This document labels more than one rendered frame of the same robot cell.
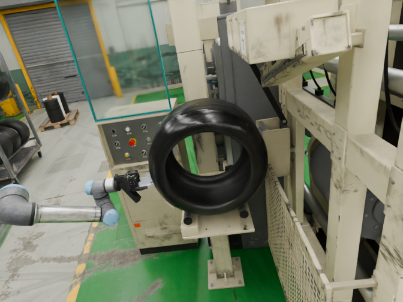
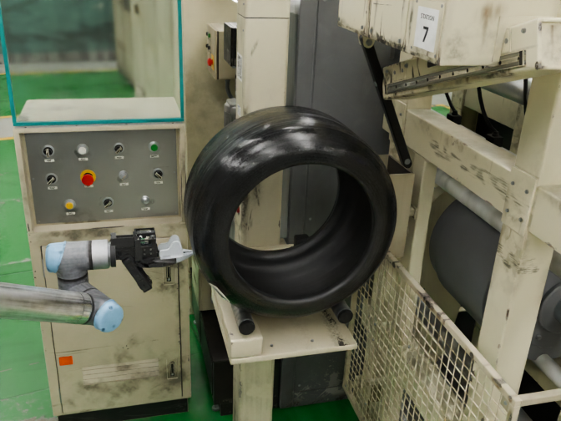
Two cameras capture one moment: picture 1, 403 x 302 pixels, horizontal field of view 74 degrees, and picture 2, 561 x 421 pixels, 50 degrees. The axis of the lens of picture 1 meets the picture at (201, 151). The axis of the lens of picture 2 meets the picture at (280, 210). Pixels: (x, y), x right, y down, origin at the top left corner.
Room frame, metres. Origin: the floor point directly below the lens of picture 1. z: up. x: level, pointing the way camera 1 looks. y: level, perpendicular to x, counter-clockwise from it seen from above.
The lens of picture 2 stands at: (-0.26, 0.50, 1.84)
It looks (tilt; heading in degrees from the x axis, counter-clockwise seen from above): 24 degrees down; 341
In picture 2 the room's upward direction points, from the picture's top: 2 degrees clockwise
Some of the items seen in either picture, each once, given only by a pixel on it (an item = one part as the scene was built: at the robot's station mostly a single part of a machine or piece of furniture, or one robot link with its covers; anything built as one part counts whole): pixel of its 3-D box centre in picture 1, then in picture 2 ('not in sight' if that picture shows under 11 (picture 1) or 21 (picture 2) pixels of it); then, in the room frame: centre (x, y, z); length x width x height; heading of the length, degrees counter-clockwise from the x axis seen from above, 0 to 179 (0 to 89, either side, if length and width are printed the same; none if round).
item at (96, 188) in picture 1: (98, 187); (69, 257); (1.19, 0.55, 1.10); 0.11 x 0.08 x 0.09; 86
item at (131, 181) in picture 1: (127, 181); (134, 249); (1.18, 0.39, 1.11); 0.12 x 0.08 x 0.09; 86
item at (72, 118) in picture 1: (56, 108); not in sight; (7.11, 3.60, 0.38); 1.20 x 0.80 x 0.76; 13
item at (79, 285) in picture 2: (104, 204); (77, 293); (1.17, 0.54, 1.00); 0.11 x 0.08 x 0.11; 28
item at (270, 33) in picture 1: (266, 30); (427, 12); (1.07, -0.31, 1.71); 0.61 x 0.25 x 0.15; 176
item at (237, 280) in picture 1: (224, 271); not in sight; (1.48, -0.03, 0.02); 0.27 x 0.27 x 0.04; 86
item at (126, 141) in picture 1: (156, 180); (113, 266); (1.98, 0.42, 0.63); 0.56 x 0.41 x 1.27; 86
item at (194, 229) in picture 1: (191, 209); (235, 312); (1.23, 0.11, 0.84); 0.36 x 0.09 x 0.06; 176
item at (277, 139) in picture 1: (272, 147); (376, 205); (1.41, -0.42, 1.05); 0.20 x 0.15 x 0.30; 176
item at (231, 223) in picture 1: (216, 211); (280, 317); (1.22, -0.03, 0.80); 0.37 x 0.36 x 0.02; 86
